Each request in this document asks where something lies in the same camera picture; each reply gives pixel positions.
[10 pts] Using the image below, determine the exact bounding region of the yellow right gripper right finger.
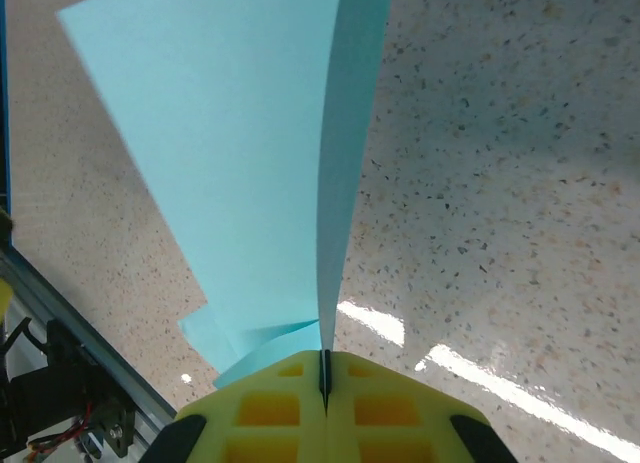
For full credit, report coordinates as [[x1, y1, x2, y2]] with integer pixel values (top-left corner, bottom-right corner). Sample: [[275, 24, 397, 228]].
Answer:
[[324, 350, 519, 463]]

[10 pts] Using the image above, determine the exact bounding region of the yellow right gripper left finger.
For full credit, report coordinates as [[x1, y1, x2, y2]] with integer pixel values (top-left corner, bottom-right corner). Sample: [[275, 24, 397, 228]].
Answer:
[[144, 350, 328, 463]]

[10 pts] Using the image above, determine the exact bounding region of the light blue paper sheet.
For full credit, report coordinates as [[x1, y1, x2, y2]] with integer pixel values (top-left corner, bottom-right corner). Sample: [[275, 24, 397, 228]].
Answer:
[[54, 0, 394, 390]]

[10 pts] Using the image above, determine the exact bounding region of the aluminium mounting rail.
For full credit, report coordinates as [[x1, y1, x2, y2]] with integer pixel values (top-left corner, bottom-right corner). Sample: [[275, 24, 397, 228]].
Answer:
[[0, 245, 177, 463]]

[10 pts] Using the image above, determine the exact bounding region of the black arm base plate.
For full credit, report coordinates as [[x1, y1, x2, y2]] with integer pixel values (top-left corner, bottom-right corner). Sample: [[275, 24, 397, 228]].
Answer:
[[82, 395, 139, 459]]

